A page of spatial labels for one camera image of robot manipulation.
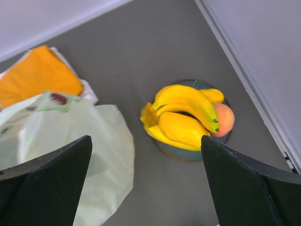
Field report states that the dark teal plate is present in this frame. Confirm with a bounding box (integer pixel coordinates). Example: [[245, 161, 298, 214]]
[[142, 80, 231, 162]]

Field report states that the yellow mango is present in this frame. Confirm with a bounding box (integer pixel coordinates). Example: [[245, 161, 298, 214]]
[[158, 112, 211, 151]]

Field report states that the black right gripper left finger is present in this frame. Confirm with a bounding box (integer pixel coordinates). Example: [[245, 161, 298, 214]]
[[0, 135, 92, 226]]

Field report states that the peach fruit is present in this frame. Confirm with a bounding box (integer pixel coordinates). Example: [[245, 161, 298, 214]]
[[212, 103, 235, 137]]

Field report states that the white paper sheet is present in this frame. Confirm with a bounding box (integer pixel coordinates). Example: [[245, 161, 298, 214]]
[[0, 47, 99, 104]]

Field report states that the orange folded cloth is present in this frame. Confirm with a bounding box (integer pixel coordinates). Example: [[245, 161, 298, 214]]
[[0, 45, 83, 109]]

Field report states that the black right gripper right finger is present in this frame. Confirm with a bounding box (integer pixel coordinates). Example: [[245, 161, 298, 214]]
[[201, 136, 301, 226]]

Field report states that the yellow banana bunch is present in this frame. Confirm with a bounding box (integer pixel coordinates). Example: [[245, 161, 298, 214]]
[[140, 84, 224, 133], [143, 126, 201, 151]]

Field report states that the aluminium frame rail right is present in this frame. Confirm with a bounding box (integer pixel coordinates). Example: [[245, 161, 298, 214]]
[[195, 0, 301, 174]]

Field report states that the green avocado print plastic bag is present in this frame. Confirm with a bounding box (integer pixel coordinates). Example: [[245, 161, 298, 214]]
[[0, 91, 135, 226]]

